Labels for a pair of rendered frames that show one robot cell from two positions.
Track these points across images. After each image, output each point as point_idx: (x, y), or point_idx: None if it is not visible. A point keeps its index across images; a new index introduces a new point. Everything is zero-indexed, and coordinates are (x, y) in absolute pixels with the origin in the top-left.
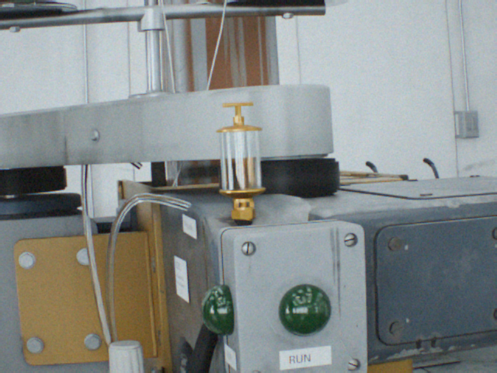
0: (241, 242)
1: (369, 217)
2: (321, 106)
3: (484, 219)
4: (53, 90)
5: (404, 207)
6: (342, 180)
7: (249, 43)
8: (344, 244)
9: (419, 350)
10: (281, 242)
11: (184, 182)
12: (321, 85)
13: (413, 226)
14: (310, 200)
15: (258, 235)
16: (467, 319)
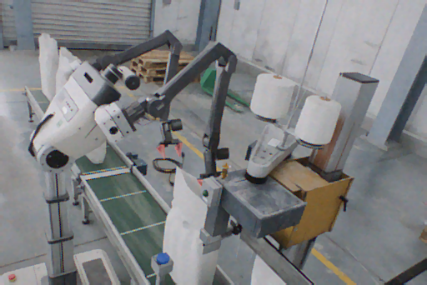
0: (203, 180)
1: (228, 189)
2: (257, 169)
3: (239, 202)
4: None
5: (233, 192)
6: (290, 183)
7: (331, 142)
8: (211, 189)
9: (228, 212)
10: (206, 183)
11: (307, 163)
12: (259, 166)
13: (231, 195)
14: (242, 182)
15: (204, 181)
16: (233, 214)
